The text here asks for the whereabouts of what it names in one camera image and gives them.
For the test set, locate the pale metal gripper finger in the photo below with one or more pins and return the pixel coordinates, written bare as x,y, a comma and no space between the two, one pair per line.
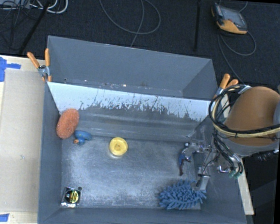
203,183
190,147

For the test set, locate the blue and brown small tool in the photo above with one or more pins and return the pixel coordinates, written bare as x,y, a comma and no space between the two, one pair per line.
182,160

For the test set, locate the blue chenille duster cloth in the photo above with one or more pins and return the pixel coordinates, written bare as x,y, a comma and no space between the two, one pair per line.
180,195

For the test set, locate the grey metal bin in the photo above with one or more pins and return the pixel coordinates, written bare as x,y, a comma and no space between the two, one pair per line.
129,176

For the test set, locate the yellow round toy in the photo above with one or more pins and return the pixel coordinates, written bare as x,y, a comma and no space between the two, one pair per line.
118,145

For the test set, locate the blue toy duck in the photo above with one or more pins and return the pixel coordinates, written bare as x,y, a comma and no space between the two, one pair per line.
82,136

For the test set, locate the orange oval sponge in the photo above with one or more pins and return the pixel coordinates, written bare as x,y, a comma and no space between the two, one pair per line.
67,123

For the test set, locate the black and yellow tape measure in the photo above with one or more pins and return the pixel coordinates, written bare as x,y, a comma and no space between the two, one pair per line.
71,196

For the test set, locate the pale wood flat board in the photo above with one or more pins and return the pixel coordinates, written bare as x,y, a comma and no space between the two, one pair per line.
18,135

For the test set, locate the black cylinder on white bracket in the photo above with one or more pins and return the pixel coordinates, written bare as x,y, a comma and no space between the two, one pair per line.
262,156

